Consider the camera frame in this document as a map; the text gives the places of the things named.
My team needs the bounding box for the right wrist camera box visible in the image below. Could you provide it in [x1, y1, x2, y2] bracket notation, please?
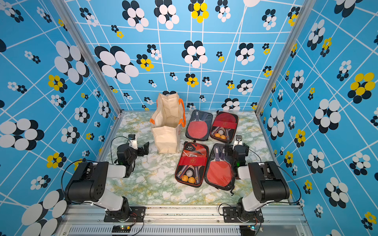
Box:
[233, 135, 243, 146]

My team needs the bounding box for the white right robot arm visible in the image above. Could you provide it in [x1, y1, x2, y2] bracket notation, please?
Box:
[232, 144, 290, 223]

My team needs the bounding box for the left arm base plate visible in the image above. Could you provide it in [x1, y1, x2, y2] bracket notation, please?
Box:
[103, 206, 147, 223]

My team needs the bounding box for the ping pong set case three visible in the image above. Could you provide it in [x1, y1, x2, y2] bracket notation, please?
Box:
[174, 142, 209, 188]

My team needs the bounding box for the aluminium corner post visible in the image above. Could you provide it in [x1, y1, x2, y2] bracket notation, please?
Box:
[51, 1, 122, 116]
[256, 0, 316, 116]

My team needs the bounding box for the aluminium right corner post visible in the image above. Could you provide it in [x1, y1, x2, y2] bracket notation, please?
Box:
[256, 0, 316, 116]

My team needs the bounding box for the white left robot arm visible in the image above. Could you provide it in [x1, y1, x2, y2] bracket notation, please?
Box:
[64, 141, 149, 222]

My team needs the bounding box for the controller board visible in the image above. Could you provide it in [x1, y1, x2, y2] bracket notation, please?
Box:
[240, 225, 257, 236]
[112, 225, 132, 233]

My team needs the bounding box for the left controller board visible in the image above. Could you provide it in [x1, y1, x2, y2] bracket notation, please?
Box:
[112, 225, 132, 233]

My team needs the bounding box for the ping pong set case one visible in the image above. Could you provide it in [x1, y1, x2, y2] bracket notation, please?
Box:
[186, 110, 213, 141]

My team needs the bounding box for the aluminium front rail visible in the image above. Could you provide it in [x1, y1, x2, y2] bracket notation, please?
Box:
[56, 205, 312, 236]

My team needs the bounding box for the ping pong set case two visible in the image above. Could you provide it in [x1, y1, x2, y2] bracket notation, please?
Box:
[210, 112, 239, 143]

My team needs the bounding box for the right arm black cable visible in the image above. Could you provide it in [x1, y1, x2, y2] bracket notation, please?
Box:
[218, 147, 302, 219]

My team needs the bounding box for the beige canvas tote bag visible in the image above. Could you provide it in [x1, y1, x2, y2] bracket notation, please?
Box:
[150, 93, 186, 153]

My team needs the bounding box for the aluminium left corner post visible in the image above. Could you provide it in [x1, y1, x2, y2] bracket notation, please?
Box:
[51, 1, 122, 116]

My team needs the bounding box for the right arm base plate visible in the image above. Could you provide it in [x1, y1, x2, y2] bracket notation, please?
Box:
[221, 206, 264, 224]

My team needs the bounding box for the right controller board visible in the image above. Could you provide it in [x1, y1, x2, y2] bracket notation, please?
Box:
[240, 225, 257, 236]

